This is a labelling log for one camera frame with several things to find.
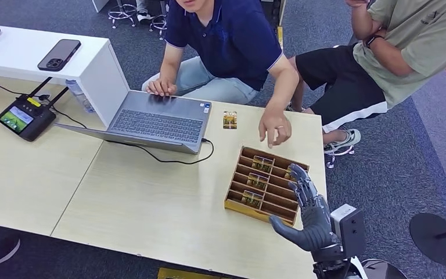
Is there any person's left hand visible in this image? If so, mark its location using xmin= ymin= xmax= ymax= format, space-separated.
xmin=258 ymin=107 xmax=292 ymax=149

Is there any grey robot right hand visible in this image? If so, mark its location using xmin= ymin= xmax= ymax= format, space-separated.
xmin=269 ymin=163 xmax=341 ymax=255

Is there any wooden divided card tray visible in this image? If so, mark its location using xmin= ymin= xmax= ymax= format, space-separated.
xmin=224 ymin=145 xmax=310 ymax=227

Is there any person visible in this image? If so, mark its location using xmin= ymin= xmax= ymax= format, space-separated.
xmin=142 ymin=0 xmax=301 ymax=149
xmin=286 ymin=0 xmax=446 ymax=155
xmin=135 ymin=0 xmax=155 ymax=23

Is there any grey open laptop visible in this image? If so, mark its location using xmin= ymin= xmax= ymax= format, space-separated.
xmin=53 ymin=90 xmax=213 ymax=156

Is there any black wristwatch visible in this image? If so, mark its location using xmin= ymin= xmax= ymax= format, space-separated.
xmin=364 ymin=34 xmax=384 ymax=49

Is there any chrome stool base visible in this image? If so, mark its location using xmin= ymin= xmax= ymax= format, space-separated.
xmin=325 ymin=145 xmax=357 ymax=169
xmin=107 ymin=0 xmax=137 ymax=30
xmin=149 ymin=15 xmax=168 ymax=41

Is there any clear plastic water bottle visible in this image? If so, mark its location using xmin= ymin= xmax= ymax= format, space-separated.
xmin=65 ymin=78 xmax=96 ymax=115

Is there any black smartphone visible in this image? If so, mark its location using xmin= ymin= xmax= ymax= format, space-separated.
xmin=37 ymin=38 xmax=82 ymax=73

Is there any black round stand base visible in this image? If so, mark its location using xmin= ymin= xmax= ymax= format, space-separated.
xmin=409 ymin=213 xmax=446 ymax=266

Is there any black controller with screen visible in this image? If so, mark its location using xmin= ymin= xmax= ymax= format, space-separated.
xmin=0 ymin=77 xmax=70 ymax=142

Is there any white desk riser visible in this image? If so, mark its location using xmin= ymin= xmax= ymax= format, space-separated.
xmin=0 ymin=24 xmax=131 ymax=128

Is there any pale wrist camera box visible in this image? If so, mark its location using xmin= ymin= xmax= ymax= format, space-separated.
xmin=330 ymin=204 xmax=367 ymax=258

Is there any black laptop power cable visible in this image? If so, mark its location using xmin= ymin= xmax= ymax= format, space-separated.
xmin=105 ymin=138 xmax=215 ymax=166

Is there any thin black cable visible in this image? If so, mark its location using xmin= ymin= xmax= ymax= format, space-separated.
xmin=38 ymin=94 xmax=88 ymax=129
xmin=0 ymin=78 xmax=26 ymax=96

